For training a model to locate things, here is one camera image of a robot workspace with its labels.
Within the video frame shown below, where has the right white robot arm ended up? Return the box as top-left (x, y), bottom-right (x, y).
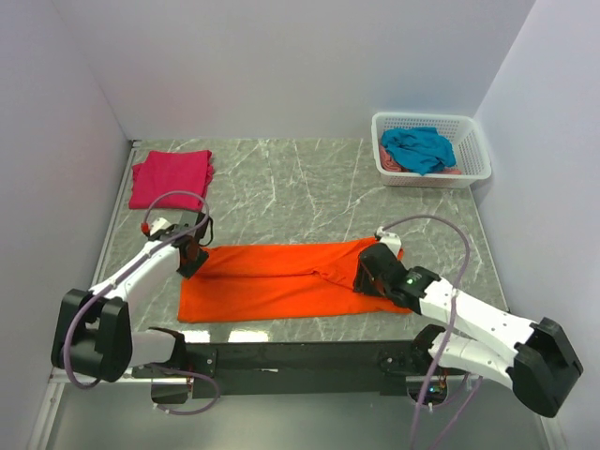
top-left (354, 243), bottom-right (583, 418)

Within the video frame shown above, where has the pink t shirt in basket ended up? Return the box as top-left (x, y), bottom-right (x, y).
top-left (379, 145), bottom-right (462, 175)

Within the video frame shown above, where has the orange t shirt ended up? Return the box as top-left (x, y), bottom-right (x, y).
top-left (177, 237), bottom-right (411, 323)

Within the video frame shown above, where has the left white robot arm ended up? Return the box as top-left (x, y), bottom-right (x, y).
top-left (51, 212), bottom-right (213, 389)

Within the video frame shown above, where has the blue t shirt in basket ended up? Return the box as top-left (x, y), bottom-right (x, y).
top-left (380, 127), bottom-right (457, 175)

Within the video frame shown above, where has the white plastic basket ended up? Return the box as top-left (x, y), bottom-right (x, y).
top-left (370, 112), bottom-right (491, 188)

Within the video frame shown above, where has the folded magenta t shirt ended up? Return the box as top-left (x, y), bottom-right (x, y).
top-left (128, 150), bottom-right (214, 210)

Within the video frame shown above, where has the black base bar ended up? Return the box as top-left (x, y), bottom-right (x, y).
top-left (130, 340), bottom-right (465, 405)

